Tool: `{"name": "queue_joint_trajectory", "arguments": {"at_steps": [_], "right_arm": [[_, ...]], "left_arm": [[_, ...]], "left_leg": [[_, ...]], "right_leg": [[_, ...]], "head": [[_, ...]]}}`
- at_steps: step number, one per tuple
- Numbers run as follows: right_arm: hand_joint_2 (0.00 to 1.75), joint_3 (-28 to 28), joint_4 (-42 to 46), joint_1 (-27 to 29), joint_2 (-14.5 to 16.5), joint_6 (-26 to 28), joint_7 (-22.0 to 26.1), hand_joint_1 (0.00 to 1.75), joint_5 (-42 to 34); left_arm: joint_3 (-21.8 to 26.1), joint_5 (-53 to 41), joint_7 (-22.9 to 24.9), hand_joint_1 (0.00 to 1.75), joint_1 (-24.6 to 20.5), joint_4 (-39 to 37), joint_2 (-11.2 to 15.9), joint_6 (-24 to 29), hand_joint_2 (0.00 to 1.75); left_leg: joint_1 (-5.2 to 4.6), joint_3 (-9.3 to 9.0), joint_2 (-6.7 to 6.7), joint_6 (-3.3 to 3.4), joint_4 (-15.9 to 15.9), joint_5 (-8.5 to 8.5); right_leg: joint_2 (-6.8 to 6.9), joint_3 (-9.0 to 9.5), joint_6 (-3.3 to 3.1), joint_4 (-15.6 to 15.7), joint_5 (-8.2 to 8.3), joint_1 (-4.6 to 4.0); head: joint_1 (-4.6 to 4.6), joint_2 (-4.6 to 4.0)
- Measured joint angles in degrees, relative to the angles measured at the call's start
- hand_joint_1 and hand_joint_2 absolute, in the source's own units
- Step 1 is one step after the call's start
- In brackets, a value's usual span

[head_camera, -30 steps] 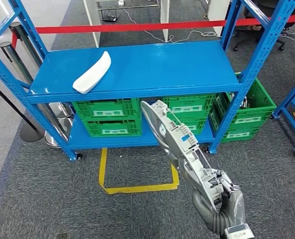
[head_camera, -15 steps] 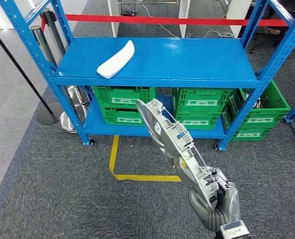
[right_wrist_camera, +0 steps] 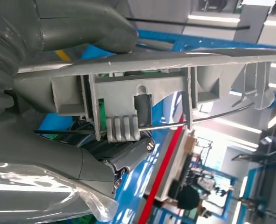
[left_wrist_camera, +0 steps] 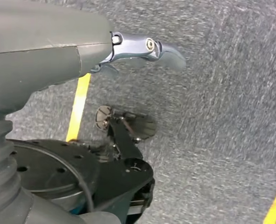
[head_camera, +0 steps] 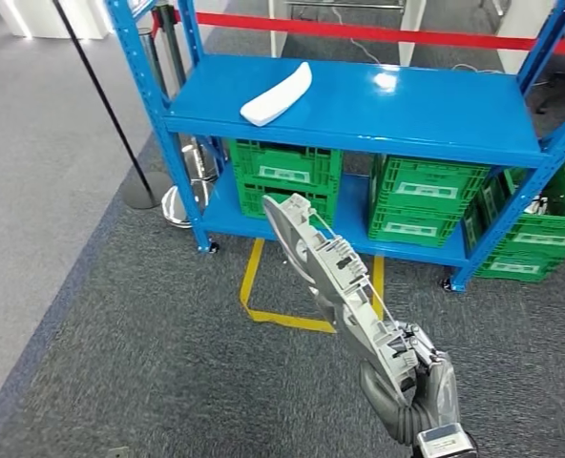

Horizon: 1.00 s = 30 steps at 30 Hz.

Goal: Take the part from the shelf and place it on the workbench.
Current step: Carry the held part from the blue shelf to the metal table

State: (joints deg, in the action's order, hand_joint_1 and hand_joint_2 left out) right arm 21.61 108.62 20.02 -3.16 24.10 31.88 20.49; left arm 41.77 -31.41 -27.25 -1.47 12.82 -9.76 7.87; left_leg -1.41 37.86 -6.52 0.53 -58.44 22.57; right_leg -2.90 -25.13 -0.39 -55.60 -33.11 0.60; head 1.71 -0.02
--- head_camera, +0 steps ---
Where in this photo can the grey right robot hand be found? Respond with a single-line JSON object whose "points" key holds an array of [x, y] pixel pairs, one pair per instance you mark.
{"points": [[442, 392]]}

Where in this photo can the silver plastic wheel hubcap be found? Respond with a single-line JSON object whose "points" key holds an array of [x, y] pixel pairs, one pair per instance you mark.
{"points": [[340, 278]]}

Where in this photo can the blue metal shelf rack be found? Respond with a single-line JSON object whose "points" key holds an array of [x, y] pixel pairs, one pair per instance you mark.
{"points": [[383, 101]]}

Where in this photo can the white curved plastic part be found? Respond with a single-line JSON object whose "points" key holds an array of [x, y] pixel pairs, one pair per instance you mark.
{"points": [[277, 95]]}

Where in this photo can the small white item in crate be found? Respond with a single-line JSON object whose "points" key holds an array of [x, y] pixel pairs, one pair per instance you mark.
{"points": [[536, 206]]}

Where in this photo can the yellow floor tape outline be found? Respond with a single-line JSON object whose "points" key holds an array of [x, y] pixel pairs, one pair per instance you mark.
{"points": [[282, 319]]}

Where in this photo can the white office desk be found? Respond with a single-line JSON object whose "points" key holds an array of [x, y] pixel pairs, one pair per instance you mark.
{"points": [[521, 31], [411, 38]]}

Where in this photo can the red barrier belt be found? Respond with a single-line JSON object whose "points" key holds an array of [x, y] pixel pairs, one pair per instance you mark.
{"points": [[359, 31]]}

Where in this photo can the chrome stanchion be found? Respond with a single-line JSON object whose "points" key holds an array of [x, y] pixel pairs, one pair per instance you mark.
{"points": [[186, 205], [170, 44]]}

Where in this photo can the black stanchion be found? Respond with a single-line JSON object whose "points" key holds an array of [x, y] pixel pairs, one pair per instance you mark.
{"points": [[146, 189]]}

